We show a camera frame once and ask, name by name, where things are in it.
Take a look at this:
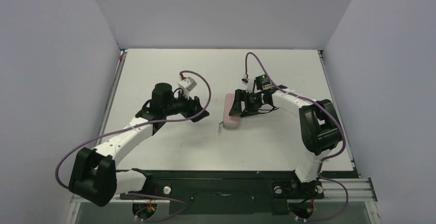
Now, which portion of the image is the pink umbrella case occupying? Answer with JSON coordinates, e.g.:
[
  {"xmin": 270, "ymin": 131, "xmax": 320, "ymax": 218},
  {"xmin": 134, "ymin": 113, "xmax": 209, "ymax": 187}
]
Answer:
[{"xmin": 217, "ymin": 93, "xmax": 243, "ymax": 133}]

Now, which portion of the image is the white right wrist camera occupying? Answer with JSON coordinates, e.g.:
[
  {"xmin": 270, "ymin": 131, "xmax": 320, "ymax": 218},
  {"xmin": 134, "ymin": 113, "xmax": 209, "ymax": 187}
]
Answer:
[{"xmin": 241, "ymin": 74, "xmax": 255, "ymax": 93}]

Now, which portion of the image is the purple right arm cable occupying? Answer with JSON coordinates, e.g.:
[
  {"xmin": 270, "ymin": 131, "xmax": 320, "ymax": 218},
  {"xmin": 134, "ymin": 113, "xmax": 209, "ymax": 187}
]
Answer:
[{"xmin": 244, "ymin": 51, "xmax": 350, "ymax": 222}]

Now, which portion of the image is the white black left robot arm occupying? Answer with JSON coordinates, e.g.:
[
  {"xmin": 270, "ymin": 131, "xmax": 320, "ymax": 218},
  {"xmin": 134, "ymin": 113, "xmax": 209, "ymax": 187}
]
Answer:
[{"xmin": 68, "ymin": 83, "xmax": 209, "ymax": 207}]

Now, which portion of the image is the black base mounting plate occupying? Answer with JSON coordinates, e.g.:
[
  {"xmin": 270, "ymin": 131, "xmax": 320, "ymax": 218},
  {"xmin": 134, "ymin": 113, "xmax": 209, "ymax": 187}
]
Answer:
[{"xmin": 119, "ymin": 171, "xmax": 345, "ymax": 219}]

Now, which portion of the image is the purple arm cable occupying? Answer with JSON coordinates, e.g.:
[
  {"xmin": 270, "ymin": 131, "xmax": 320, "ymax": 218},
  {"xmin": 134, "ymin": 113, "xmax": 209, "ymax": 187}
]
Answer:
[
  {"xmin": 55, "ymin": 70, "xmax": 212, "ymax": 223},
  {"xmin": 244, "ymin": 51, "xmax": 350, "ymax": 222}
]

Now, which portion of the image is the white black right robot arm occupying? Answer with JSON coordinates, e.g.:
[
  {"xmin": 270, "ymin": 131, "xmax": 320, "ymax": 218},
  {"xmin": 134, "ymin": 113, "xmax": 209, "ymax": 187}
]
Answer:
[{"xmin": 222, "ymin": 75, "xmax": 343, "ymax": 198}]

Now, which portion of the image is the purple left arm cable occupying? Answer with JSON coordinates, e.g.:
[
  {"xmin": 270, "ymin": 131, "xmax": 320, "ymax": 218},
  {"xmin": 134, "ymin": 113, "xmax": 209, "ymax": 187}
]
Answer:
[{"xmin": 55, "ymin": 70, "xmax": 212, "ymax": 223}]

